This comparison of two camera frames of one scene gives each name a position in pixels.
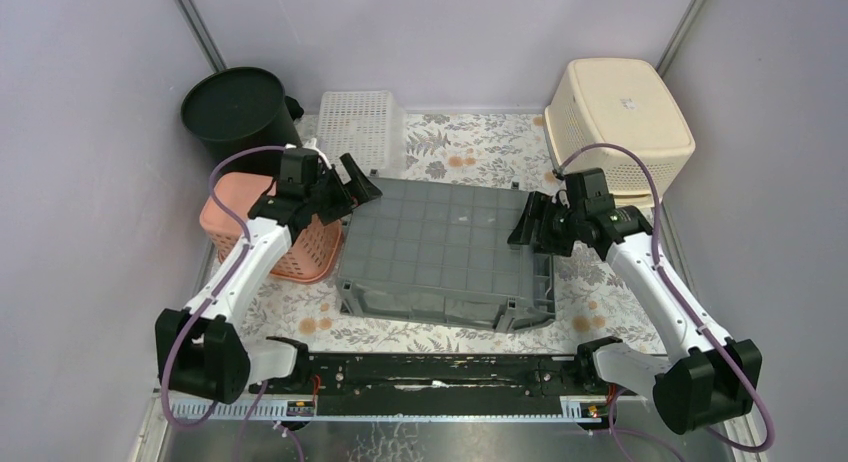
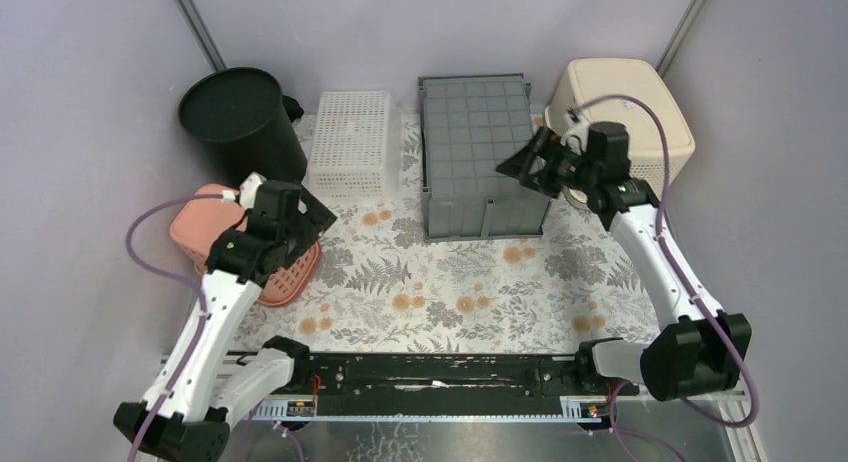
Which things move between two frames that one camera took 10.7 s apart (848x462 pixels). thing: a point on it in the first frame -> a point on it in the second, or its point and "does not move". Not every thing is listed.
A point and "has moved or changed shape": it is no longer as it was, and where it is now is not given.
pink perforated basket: (311, 256) has moved or changed shape
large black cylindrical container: (235, 108) does not move
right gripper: (539, 206) -> (544, 144)
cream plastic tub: (626, 102) does not move
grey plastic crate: (437, 251) -> (469, 124)
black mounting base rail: (435, 376) does not move
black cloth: (294, 108) does not move
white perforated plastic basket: (368, 125) does not move
